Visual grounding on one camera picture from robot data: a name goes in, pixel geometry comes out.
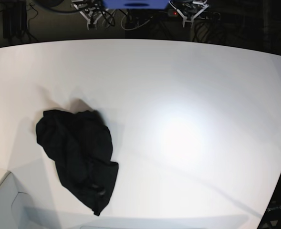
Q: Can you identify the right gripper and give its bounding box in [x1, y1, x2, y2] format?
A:
[72, 0, 107, 30]

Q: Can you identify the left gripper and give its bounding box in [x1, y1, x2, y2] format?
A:
[169, 0, 208, 28]

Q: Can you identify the black t-shirt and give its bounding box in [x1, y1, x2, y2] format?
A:
[36, 109, 119, 216]

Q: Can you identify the blue box overhead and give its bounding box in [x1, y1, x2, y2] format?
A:
[103, 0, 169, 10]

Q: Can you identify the black power strip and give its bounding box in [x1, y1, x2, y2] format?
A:
[167, 9, 221, 21]

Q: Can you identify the black equipment box left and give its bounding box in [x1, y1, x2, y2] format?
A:
[2, 0, 27, 39]

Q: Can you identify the white bin bottom left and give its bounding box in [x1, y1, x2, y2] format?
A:
[0, 170, 60, 229]

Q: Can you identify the white coiled cable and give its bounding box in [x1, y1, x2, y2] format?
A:
[120, 14, 153, 31]

